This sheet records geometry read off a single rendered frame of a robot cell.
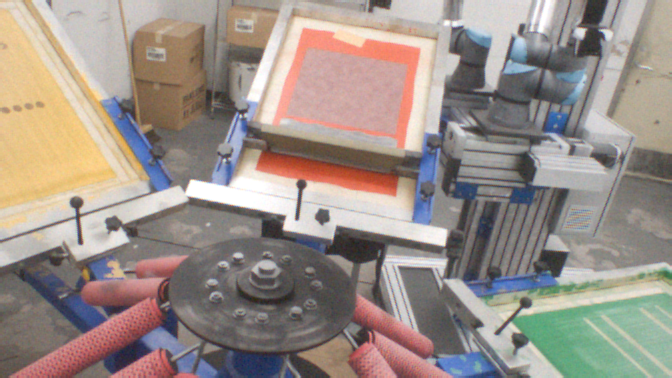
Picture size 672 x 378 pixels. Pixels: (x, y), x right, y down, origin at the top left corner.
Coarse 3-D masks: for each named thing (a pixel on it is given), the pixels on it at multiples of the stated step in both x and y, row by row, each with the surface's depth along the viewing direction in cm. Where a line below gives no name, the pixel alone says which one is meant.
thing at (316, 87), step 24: (312, 48) 191; (336, 48) 192; (312, 72) 185; (336, 72) 186; (288, 96) 179; (312, 96) 180; (336, 96) 180; (312, 120) 175; (336, 120) 175; (264, 168) 165; (288, 168) 165; (312, 168) 165
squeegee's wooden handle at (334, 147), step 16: (272, 128) 159; (272, 144) 163; (288, 144) 162; (304, 144) 160; (320, 144) 158; (336, 144) 157; (352, 144) 157; (368, 144) 158; (352, 160) 162; (368, 160) 160; (384, 160) 159; (400, 160) 157
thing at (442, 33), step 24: (288, 0) 198; (288, 24) 195; (360, 24) 197; (384, 24) 195; (408, 24) 194; (432, 24) 195; (264, 72) 180; (264, 96) 179; (432, 96) 177; (432, 120) 172; (264, 192) 156; (288, 192) 157; (312, 192) 157; (384, 216) 154; (408, 216) 154
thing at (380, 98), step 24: (360, 48) 192; (384, 48) 193; (408, 48) 193; (360, 72) 186; (384, 72) 187; (408, 72) 187; (360, 96) 181; (384, 96) 181; (408, 96) 182; (360, 120) 176; (384, 120) 176; (408, 120) 176; (336, 168) 166; (360, 168) 166; (384, 192) 162
